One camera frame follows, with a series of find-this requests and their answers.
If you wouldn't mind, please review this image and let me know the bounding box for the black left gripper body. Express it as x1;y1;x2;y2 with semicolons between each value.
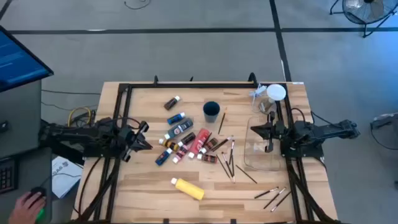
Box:
118;121;150;162

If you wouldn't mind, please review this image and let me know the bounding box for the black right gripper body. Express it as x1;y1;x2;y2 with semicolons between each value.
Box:
265;110;287;154

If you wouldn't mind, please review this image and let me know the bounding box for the clear plastic bin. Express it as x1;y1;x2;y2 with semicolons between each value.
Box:
243;115;283;172

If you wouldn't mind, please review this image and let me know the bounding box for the brown handle paintbrush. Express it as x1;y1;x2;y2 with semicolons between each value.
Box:
217;106;228;136

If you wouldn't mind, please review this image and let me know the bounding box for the black paintbrush gold ferrule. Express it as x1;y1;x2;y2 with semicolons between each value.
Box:
215;154;232;180

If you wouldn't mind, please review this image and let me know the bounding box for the large yellow paint bottle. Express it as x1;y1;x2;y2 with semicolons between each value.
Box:
170;177;205;201

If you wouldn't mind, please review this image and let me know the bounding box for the small dark blue paint bottle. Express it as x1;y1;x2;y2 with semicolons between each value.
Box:
154;147;174;167

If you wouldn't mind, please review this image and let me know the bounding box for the small ochre paint bottle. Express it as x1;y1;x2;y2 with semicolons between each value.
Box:
158;138;180;152

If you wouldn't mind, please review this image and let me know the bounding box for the small pink paint bottle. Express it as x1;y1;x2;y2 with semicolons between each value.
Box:
172;144;190;165

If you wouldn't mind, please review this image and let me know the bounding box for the small light blue paint bottle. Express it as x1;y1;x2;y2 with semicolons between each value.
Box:
167;111;187;126

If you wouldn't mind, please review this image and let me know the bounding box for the small black paint bottle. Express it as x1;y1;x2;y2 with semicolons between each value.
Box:
177;131;197;147

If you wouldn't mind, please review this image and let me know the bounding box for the small dark brown paint bottle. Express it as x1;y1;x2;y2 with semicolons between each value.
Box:
163;95;181;111

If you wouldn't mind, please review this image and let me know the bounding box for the small red-brown paint bottle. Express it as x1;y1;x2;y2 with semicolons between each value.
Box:
200;137;220;155

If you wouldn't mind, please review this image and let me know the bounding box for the blue-grey plastic cup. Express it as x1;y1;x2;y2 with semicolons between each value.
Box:
202;101;221;124

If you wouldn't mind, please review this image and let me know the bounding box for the white paper booklet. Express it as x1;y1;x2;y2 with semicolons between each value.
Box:
51;155;84;200

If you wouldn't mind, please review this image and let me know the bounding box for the black computer mouse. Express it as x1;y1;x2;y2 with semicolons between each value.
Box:
29;185;47;222

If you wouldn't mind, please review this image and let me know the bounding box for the grey desk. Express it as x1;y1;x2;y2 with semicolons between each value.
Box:
0;79;53;224

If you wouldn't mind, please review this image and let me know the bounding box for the person's hand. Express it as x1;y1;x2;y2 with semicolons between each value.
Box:
8;191;47;224

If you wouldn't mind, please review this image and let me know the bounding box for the black keyboard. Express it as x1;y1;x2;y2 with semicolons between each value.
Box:
0;157;18;195

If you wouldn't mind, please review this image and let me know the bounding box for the monitor with blue screen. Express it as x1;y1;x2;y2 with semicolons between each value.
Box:
0;25;55;93

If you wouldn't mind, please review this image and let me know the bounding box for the black floor fan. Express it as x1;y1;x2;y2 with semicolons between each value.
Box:
329;0;398;39

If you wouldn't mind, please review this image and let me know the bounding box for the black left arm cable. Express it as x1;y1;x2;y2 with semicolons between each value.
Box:
115;116;141;130

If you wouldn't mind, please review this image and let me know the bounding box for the white cable bundle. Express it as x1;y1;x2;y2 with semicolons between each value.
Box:
248;84;268;108

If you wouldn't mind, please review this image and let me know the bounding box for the yellow cable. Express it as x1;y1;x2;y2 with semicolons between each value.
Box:
67;106;93;128

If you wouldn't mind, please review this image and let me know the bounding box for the black floor cable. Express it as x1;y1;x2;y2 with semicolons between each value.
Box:
41;89;102;112
123;0;152;11

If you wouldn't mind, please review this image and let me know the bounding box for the black aluminium frame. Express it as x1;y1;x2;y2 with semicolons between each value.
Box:
70;72;341;224

